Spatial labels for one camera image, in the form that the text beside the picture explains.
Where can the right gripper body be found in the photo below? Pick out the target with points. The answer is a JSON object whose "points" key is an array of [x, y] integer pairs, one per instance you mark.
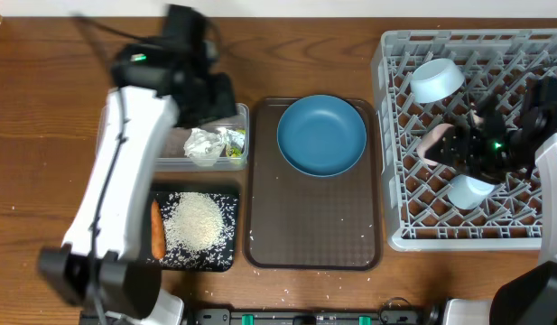
{"points": [[489, 157]]}

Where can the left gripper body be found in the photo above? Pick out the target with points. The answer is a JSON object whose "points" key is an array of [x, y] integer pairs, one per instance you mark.
{"points": [[206, 97]]}

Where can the light blue cup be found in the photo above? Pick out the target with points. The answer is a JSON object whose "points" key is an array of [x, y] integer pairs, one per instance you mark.
{"points": [[467, 192]]}

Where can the white napkin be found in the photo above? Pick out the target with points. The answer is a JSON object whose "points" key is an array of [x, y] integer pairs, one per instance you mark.
{"points": [[203, 147]]}

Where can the green white wrapper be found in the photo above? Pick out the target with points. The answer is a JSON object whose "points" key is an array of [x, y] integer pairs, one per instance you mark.
{"points": [[235, 140]]}

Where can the pink cup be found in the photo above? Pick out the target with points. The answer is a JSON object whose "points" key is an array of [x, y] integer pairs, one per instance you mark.
{"points": [[430, 139]]}

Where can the light blue bowl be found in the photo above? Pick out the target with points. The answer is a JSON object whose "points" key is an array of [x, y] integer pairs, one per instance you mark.
{"points": [[436, 80]]}

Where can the white rice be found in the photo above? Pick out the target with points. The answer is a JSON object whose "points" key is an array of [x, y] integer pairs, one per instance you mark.
{"points": [[194, 223]]}

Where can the dark blue plate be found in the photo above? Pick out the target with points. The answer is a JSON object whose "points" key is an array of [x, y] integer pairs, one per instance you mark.
{"points": [[321, 135]]}

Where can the orange carrot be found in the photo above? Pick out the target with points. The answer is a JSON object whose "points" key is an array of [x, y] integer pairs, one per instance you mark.
{"points": [[158, 237]]}

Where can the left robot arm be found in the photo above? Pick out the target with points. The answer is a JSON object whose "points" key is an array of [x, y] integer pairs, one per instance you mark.
{"points": [[158, 85]]}

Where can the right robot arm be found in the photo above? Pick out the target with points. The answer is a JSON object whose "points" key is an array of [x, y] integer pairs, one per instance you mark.
{"points": [[532, 297]]}

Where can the grey plastic dishwasher rack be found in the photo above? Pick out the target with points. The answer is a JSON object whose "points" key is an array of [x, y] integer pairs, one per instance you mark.
{"points": [[418, 213]]}

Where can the clear plastic bin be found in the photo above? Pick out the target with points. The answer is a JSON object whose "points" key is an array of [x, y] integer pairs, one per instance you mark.
{"points": [[156, 132]]}

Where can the black plastic tray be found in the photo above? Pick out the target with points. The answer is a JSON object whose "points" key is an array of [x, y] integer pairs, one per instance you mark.
{"points": [[217, 259]]}

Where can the brown serving tray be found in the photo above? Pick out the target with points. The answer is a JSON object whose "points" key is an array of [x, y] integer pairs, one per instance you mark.
{"points": [[296, 221]]}

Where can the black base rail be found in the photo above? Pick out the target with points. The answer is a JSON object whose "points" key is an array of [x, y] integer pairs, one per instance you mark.
{"points": [[399, 316]]}

